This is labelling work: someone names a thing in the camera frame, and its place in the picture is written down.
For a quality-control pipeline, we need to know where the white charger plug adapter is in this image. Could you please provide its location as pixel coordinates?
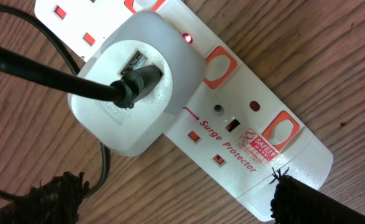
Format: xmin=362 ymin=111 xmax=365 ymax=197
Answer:
xmin=68 ymin=11 xmax=207 ymax=157

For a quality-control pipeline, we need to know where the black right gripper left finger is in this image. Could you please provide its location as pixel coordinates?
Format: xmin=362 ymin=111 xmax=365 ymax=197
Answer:
xmin=0 ymin=172 xmax=90 ymax=224

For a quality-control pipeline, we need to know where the white power strip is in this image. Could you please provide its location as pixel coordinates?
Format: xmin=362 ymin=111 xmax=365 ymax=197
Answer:
xmin=34 ymin=1 xmax=333 ymax=222

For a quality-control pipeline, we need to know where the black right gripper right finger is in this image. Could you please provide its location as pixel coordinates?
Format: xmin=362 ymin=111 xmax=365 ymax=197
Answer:
xmin=270 ymin=169 xmax=365 ymax=224

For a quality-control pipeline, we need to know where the black USB charger cable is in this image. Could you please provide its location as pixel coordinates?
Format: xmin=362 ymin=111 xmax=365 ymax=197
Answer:
xmin=0 ymin=2 xmax=164 ymax=202

